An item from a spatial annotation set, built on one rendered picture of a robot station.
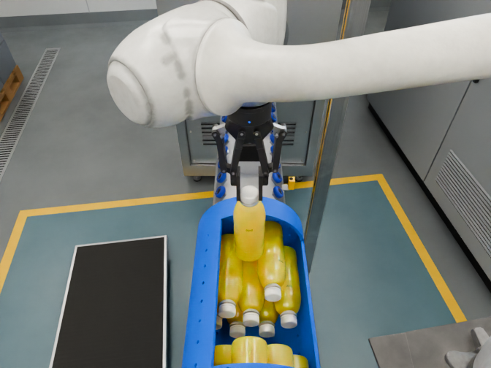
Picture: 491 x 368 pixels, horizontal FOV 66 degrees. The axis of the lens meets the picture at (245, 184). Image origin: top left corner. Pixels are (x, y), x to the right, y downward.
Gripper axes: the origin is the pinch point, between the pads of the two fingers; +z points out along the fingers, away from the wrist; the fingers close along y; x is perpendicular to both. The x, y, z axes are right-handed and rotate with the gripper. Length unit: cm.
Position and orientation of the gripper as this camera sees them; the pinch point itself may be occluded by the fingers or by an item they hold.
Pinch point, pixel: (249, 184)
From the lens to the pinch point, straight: 75.6
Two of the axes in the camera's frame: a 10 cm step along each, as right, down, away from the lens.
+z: 0.1, 7.2, 7.0
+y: -10.0, 0.1, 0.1
